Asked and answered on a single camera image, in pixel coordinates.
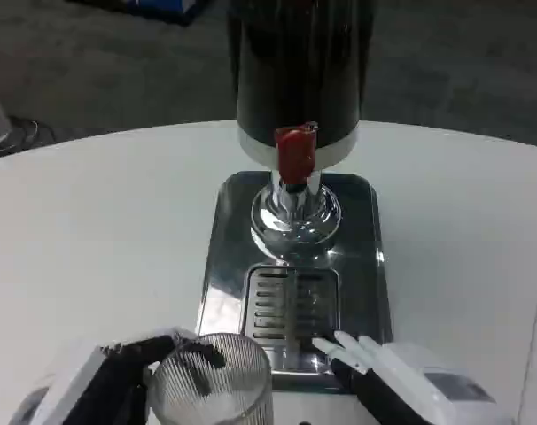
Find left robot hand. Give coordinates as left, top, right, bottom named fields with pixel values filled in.
left=28, top=326, right=228, bottom=425

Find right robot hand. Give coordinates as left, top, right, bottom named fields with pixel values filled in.
left=311, top=330, right=516, bottom=425

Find clear ribbed glass cup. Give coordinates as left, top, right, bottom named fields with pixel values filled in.
left=147, top=333, right=274, bottom=425

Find slotted drip grid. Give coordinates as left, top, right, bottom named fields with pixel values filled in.
left=244, top=264, right=342, bottom=349

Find steel drip tray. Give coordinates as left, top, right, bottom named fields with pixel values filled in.
left=196, top=170, right=393, bottom=390

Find black drink dispenser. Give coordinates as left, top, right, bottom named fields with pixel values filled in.
left=225, top=0, right=376, bottom=244

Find blue object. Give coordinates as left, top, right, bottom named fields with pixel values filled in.
left=117, top=0, right=229, bottom=28

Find red tap handle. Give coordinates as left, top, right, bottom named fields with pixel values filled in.
left=274, top=125, right=317, bottom=183

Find black cables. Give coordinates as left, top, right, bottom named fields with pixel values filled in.
left=0, top=114, right=57, bottom=156

